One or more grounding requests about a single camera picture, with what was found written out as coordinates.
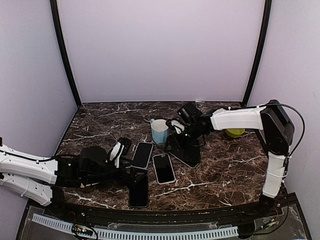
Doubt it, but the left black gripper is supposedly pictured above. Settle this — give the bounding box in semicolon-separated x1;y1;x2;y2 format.
83;158;148;189

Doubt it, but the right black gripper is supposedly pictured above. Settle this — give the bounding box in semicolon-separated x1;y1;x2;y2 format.
164;122;205;152

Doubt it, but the black phone case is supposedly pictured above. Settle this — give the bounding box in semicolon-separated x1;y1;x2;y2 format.
128;176;150;209

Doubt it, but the black screen smartphone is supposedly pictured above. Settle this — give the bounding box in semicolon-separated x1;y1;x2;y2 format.
131;142;154;168

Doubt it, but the pink phone case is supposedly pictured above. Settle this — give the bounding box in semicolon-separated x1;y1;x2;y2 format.
152;153;176;185

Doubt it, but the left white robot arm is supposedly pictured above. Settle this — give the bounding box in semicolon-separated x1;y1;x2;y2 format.
0;137;148;218

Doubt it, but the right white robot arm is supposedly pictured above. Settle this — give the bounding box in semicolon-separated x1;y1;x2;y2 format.
164;99;297;217

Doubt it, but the blue ceramic mug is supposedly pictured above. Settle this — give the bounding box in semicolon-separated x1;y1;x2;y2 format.
150;119;169;146

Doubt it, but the beige round plate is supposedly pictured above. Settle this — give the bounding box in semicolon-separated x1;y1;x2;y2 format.
80;182;99;189

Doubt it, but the lime green bowl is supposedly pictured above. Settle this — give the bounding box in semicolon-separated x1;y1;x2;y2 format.
225;128;245;139

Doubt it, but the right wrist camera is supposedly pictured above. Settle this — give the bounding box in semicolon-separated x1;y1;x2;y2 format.
165;102;203;134

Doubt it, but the black front rail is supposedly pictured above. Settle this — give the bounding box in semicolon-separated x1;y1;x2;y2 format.
60;203;284;225

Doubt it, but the right black frame post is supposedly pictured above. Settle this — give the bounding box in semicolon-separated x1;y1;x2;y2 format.
241;0;272;107

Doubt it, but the black frame post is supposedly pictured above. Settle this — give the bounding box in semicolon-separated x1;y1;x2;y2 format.
49;0;82;108
241;0;272;107

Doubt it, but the white slotted cable duct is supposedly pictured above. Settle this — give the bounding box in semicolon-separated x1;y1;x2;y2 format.
31;213;239;240

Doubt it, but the left black frame post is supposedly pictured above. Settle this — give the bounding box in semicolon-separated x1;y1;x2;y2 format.
49;0;82;108

